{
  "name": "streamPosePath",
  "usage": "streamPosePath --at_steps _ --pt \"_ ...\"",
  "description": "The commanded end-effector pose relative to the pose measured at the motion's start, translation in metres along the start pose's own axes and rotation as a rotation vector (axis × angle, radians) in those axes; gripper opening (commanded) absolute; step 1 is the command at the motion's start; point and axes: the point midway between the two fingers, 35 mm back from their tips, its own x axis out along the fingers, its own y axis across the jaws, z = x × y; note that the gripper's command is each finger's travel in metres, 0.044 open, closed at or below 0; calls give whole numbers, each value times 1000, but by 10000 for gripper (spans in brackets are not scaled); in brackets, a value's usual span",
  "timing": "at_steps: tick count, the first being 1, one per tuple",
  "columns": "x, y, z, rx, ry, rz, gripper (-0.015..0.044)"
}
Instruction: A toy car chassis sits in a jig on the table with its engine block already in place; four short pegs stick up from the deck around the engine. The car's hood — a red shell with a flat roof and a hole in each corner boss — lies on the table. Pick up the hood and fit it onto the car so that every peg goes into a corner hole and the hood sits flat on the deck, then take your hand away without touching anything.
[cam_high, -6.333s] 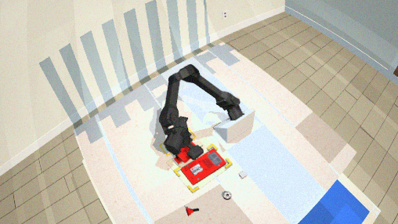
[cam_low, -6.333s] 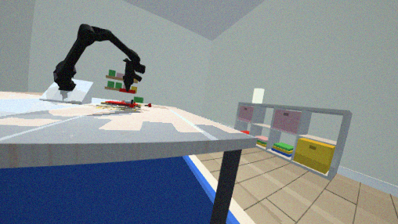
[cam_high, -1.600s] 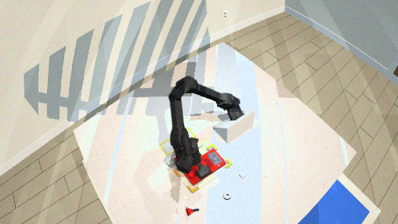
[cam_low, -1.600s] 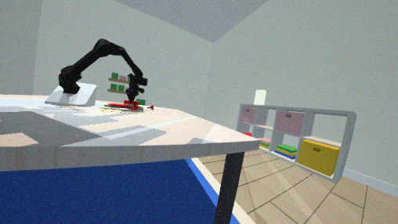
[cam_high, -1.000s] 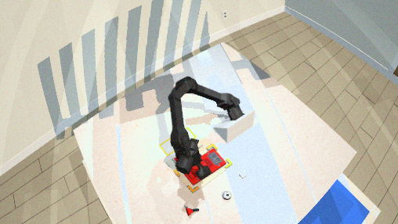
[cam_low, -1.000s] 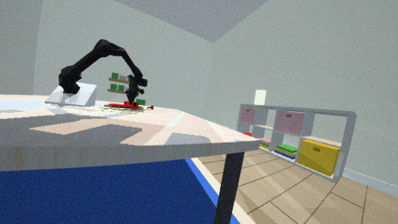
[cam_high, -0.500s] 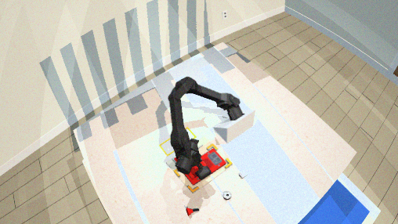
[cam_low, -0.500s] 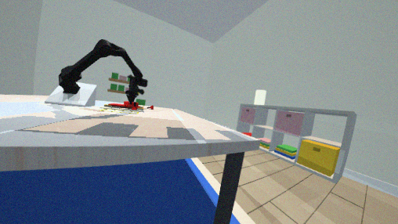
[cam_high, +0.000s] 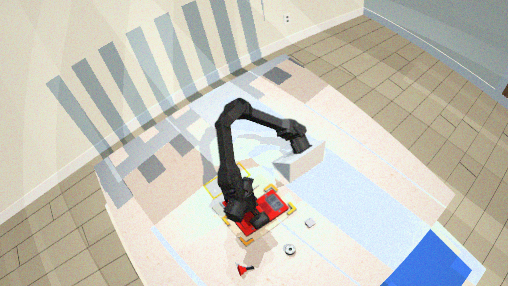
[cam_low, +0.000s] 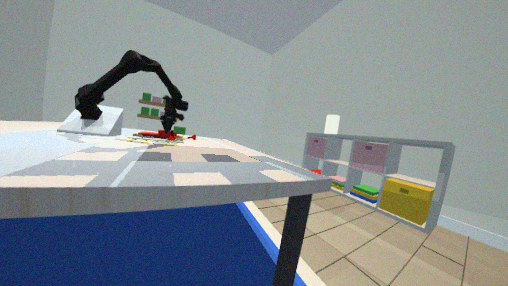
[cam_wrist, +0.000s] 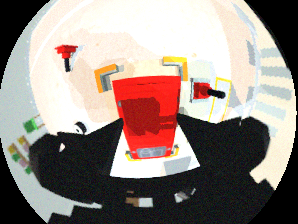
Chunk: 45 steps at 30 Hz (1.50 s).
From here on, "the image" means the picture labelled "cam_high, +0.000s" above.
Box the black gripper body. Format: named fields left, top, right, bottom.
left=247, top=195, right=270, bottom=230

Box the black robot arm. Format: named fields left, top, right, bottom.
left=215, top=98, right=312, bottom=223

